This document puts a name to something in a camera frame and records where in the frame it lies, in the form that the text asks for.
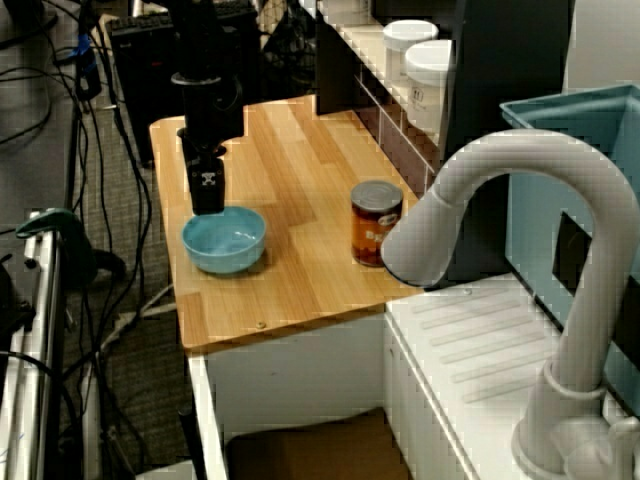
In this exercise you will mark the black computer tower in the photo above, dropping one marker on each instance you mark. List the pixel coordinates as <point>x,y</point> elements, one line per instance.
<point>145,75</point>

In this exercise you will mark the white toy sink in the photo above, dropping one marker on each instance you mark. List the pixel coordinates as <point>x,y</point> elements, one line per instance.
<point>300,370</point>

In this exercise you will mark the grey toy faucet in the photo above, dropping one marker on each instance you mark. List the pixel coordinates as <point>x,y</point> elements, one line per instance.
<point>525,150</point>

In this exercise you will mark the teal plastic bin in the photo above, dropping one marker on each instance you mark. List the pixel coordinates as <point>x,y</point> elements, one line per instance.
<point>535,200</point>

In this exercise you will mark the white lidded plastic jar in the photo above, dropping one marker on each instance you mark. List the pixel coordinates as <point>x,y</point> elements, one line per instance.
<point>425,85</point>
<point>405,45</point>

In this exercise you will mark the beans can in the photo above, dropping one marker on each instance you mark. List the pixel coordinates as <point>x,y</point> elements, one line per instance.
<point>375,225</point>

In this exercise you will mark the black shelf unit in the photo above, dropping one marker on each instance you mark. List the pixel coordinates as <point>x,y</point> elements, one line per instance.
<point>490,100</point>

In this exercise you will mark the light blue bowl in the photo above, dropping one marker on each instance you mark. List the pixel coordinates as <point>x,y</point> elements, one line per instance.
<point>225,255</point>

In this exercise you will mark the black device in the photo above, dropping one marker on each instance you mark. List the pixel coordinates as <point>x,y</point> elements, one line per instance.
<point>12,300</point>

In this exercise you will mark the green clamp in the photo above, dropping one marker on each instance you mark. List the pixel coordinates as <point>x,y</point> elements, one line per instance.
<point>80,250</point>

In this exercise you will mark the aluminium frame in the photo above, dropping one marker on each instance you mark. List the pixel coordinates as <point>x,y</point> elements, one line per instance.
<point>45,350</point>

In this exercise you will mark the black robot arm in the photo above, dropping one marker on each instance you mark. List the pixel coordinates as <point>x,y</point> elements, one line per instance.
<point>195,35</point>

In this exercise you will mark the brown board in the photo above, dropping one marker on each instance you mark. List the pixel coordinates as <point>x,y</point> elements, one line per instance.
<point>320,445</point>

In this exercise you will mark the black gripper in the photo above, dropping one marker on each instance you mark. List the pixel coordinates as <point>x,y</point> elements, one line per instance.
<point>215,110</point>

